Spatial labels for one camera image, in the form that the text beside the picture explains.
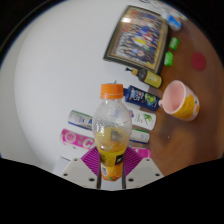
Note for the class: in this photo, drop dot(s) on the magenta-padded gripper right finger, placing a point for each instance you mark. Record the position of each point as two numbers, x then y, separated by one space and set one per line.
141 170

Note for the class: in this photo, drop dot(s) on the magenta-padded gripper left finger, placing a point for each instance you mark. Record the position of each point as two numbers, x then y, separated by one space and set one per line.
81 170

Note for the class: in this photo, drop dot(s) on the orange-capped juice bottle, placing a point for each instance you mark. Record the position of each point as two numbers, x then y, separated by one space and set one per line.
111 133

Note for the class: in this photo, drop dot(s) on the tall white green box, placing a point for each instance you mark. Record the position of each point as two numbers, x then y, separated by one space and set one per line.
80 119

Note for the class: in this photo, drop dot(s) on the white bottle blue cap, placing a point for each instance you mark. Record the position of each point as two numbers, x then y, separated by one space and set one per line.
144 119

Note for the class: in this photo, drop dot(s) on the dark blue pump bottle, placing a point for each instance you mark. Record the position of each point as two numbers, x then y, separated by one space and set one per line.
141 97

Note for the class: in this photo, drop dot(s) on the pink and yellow mug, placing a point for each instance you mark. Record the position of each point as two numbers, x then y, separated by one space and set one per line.
181 101

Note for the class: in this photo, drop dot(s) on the brown pump bottle yellow label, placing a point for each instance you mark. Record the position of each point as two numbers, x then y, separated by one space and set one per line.
150 78

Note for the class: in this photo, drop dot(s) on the flat round red coaster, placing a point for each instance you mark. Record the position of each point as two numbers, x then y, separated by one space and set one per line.
198 61

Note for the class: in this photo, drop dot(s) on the framed group photo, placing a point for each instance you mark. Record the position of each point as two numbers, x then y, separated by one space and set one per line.
138 38

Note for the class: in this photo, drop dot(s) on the blue tissue pack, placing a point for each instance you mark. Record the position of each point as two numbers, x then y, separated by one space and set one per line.
174 20

